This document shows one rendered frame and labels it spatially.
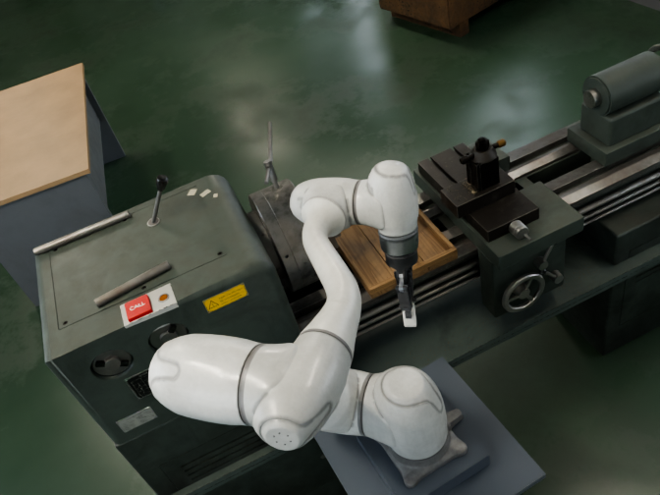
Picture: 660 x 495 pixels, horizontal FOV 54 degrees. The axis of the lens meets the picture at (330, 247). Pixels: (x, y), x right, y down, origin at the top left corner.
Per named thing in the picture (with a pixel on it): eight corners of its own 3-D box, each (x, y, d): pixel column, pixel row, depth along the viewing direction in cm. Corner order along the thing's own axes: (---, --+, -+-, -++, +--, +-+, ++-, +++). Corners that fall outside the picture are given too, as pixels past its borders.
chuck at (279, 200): (313, 305, 186) (276, 213, 170) (284, 259, 213) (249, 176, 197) (341, 292, 187) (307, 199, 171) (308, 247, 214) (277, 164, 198)
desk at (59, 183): (129, 150, 462) (82, 62, 414) (146, 266, 366) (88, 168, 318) (37, 184, 456) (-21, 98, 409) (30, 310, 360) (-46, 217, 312)
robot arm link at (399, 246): (419, 215, 148) (421, 236, 151) (380, 216, 151) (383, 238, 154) (415, 237, 141) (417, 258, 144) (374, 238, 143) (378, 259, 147)
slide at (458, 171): (488, 243, 193) (487, 232, 190) (418, 172, 224) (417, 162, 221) (539, 218, 196) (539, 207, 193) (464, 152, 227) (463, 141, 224)
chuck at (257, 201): (302, 310, 185) (264, 219, 169) (274, 263, 212) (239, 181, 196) (312, 305, 186) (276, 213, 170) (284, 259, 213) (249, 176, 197)
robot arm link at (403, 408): (442, 467, 154) (432, 418, 139) (369, 454, 160) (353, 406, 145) (454, 408, 164) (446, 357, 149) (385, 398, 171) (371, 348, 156)
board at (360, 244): (372, 299, 195) (369, 291, 193) (326, 233, 221) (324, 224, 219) (458, 257, 200) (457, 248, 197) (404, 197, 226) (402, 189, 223)
